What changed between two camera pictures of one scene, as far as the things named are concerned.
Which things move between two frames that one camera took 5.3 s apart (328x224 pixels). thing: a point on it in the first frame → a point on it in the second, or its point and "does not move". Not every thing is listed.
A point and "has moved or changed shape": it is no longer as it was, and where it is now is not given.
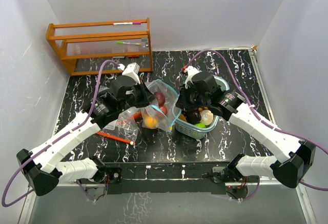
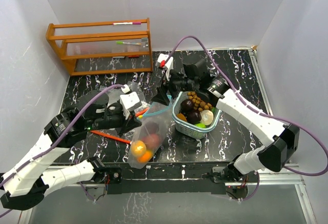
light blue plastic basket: (192, 130) does not move
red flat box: (132, 56) does not move
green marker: (123, 42) does not move
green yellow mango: (150, 122) → (138, 147)
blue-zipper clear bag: (164, 110) has moved or changed shape
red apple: (164, 109) → (151, 141)
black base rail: (145, 177) does not move
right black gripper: (182, 102) → (160, 96)
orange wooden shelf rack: (103, 47) does not move
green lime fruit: (200, 125) does not move
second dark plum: (193, 118) does not move
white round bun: (207, 117) does not move
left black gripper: (147, 96) → (129, 124)
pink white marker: (126, 23) does not move
